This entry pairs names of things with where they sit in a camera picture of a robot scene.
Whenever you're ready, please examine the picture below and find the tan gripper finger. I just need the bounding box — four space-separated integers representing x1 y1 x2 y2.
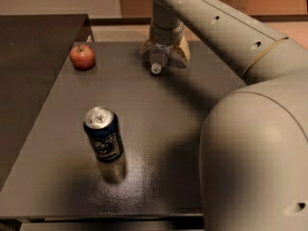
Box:
170 37 191 68
140 39 153 62

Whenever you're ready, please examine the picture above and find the clear plastic water bottle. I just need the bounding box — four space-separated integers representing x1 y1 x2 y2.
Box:
149 44 168 75

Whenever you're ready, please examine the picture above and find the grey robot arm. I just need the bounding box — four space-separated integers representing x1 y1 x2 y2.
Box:
151 0 308 231

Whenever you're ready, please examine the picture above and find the dark blue pepsi can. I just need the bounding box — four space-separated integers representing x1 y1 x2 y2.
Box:
84 106 123 163

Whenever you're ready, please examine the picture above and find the red apple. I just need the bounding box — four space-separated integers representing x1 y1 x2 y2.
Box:
69 44 95 70

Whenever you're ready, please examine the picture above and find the dark side table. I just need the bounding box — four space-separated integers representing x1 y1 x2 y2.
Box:
0 14 93 189

